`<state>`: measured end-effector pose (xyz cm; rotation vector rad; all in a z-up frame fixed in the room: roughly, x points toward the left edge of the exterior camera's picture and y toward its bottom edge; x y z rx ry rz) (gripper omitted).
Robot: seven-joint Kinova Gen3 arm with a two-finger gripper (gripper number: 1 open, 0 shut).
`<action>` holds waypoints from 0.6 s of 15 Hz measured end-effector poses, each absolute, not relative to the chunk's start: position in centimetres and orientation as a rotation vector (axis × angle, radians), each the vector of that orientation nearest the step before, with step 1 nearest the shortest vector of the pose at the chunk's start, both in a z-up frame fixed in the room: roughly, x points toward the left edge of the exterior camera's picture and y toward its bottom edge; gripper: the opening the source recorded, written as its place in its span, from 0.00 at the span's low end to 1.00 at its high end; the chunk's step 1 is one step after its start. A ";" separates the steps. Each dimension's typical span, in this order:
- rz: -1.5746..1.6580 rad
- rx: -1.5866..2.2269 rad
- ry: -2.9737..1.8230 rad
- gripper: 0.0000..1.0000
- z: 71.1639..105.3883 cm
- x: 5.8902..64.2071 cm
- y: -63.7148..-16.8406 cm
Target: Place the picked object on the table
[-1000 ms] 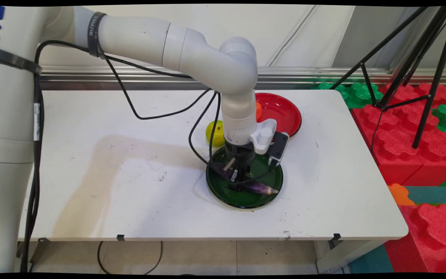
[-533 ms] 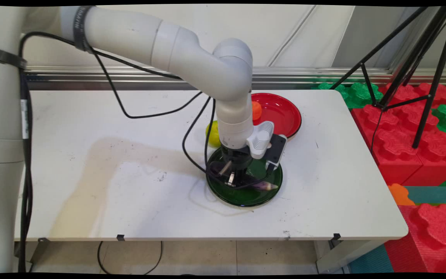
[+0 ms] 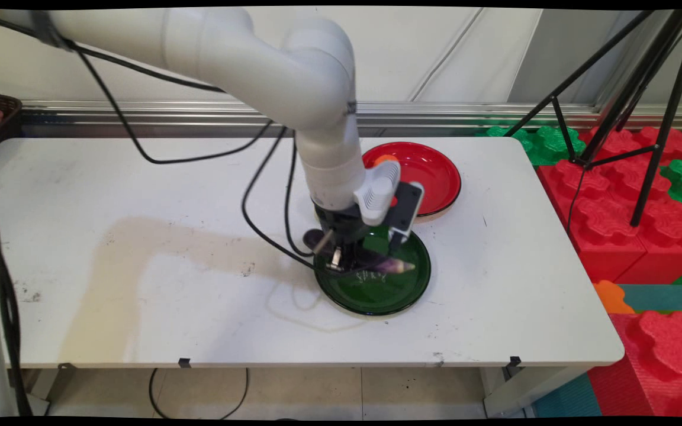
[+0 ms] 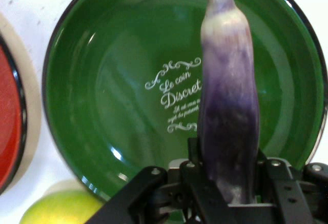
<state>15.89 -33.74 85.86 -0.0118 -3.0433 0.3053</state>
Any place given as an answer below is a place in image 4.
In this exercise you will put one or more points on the green plate with white print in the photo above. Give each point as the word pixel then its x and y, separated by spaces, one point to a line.
pixel 115 55

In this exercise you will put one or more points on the green toy apple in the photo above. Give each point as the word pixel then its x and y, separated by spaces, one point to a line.
pixel 61 208

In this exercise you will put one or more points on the red plate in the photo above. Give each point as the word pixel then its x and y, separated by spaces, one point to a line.
pixel 9 106

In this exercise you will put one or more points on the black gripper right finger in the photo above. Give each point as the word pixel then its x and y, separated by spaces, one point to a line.
pixel 289 195

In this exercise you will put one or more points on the purple toy eggplant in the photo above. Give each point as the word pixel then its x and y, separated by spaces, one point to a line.
pixel 228 93

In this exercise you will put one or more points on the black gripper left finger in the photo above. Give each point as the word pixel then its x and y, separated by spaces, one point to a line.
pixel 153 193

